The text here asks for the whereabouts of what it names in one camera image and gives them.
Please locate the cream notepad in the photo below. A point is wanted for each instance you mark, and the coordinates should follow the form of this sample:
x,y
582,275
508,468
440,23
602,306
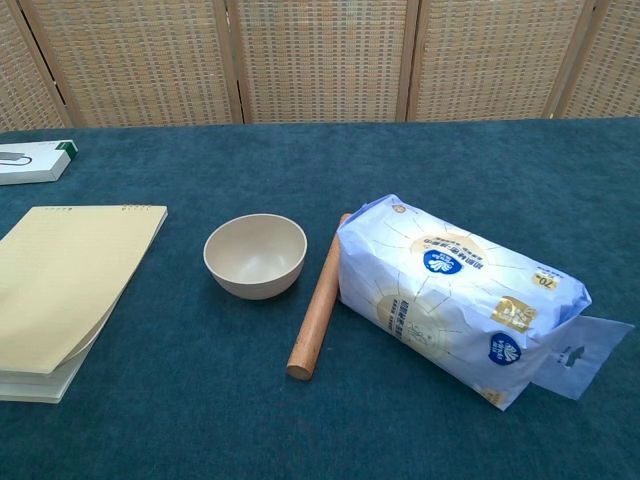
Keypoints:
x,y
65,280

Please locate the beige round bowl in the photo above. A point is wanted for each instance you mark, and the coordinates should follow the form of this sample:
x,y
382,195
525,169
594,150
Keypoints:
x,y
255,260

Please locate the wooden rolling pin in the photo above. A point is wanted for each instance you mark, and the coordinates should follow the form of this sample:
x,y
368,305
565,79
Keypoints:
x,y
320,310

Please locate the white blue flour bag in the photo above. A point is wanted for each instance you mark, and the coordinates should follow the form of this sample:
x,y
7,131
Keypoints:
x,y
450,290

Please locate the bamboo folding screen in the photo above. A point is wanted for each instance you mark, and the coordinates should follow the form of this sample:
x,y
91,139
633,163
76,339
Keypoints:
x,y
320,60

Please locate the blue felt table mat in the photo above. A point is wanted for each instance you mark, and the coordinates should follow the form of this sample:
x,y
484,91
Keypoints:
x,y
250,410

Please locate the white USB hub box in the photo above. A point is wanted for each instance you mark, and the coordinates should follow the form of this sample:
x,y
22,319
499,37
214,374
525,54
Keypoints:
x,y
30,162

